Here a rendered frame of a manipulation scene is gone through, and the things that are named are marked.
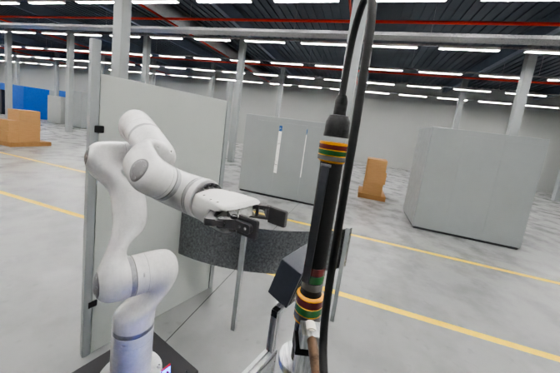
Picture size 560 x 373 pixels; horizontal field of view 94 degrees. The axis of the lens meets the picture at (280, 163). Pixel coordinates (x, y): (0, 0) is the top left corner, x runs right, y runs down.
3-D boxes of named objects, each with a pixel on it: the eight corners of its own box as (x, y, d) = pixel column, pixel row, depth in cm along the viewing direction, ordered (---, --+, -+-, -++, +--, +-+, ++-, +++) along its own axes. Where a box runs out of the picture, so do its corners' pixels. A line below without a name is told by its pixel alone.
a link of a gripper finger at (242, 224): (227, 226, 46) (257, 239, 42) (214, 231, 43) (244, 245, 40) (230, 209, 46) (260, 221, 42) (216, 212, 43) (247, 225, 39)
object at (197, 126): (82, 359, 188) (92, 37, 159) (79, 355, 191) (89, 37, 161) (212, 286, 288) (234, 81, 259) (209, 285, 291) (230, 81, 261)
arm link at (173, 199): (191, 169, 53) (219, 186, 60) (154, 158, 60) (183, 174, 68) (170, 208, 51) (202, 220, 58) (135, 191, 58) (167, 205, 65)
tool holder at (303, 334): (327, 400, 38) (337, 339, 37) (278, 395, 38) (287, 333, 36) (317, 347, 47) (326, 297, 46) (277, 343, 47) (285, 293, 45)
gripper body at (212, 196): (221, 212, 59) (260, 227, 53) (182, 221, 51) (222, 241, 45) (225, 180, 59) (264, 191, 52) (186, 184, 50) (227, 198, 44)
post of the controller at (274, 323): (271, 354, 113) (277, 311, 110) (266, 350, 114) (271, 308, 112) (275, 349, 115) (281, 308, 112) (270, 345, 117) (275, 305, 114)
